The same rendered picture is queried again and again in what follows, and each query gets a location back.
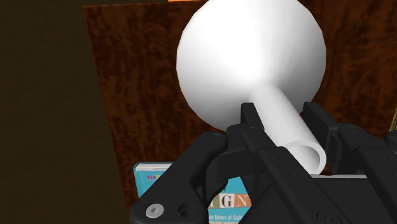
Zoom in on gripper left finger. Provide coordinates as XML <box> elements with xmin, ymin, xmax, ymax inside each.
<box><xmin>129</xmin><ymin>102</ymin><xmax>353</xmax><ymax>224</ymax></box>

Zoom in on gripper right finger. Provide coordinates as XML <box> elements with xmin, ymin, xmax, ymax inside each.
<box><xmin>302</xmin><ymin>101</ymin><xmax>397</xmax><ymax>220</ymax></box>

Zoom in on blue book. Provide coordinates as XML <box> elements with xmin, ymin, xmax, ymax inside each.
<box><xmin>133</xmin><ymin>162</ymin><xmax>252</xmax><ymax>224</ymax></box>

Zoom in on white round vase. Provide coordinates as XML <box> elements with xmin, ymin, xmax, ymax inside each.
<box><xmin>176</xmin><ymin>0</ymin><xmax>327</xmax><ymax>175</ymax></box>

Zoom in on brown wooden table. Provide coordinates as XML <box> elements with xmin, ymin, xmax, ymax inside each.
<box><xmin>83</xmin><ymin>0</ymin><xmax>397</xmax><ymax>212</ymax></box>

